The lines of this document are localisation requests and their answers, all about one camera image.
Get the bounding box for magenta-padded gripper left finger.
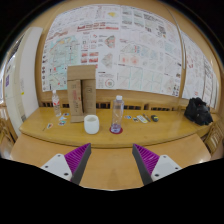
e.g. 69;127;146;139
40;142;93;185

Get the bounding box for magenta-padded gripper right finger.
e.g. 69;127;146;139
132;143;183;186

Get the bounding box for clear plastic water bottle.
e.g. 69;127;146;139
110;95;125;134

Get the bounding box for white ceramic cup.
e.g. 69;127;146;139
83;114;101;135

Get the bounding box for flat round red coaster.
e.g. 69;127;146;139
109;125;124;135

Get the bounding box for white rectangular card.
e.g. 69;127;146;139
136;114;149;125

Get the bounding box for brown cardboard box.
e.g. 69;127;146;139
66;64;98;123

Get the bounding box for black bag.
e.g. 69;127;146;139
183;96;214;127

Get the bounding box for wooden chair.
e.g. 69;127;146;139
203;121;224;155
0;114;18;158

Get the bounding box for group of wall posters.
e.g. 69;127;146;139
40;3;219;108

